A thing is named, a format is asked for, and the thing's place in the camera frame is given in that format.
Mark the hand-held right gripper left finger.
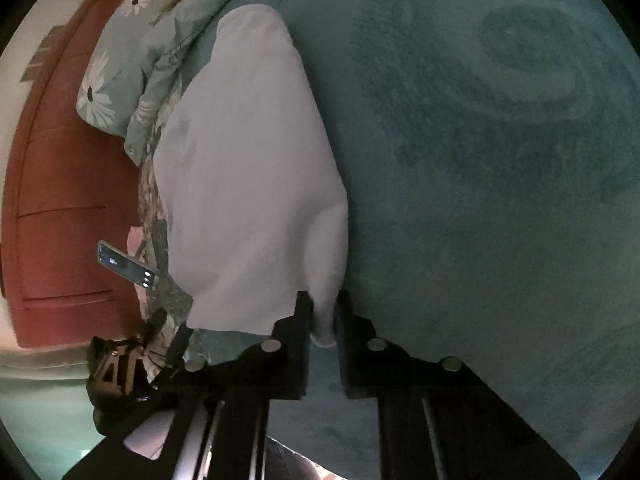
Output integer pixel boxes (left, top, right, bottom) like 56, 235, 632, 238
62, 291, 315, 480

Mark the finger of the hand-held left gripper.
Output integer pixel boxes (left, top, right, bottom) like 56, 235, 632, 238
147, 322, 193, 393
86, 307, 170, 403

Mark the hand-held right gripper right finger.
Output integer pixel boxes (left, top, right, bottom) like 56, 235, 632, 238
336, 290, 585, 480

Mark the pale garment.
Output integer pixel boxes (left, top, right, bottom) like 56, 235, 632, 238
152, 4, 350, 348

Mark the smartphone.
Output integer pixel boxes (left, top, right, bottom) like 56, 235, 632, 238
96, 240, 161, 291

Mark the red headboard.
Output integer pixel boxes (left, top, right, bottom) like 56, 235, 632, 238
0, 0, 166, 351

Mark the blue floral plush blanket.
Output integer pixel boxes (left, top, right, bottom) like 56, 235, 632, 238
135, 0, 640, 480

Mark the floral pillow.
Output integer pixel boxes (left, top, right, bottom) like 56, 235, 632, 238
75, 0, 168, 138

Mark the floral duvet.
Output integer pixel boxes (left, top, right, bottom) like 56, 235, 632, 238
122, 0, 261, 168

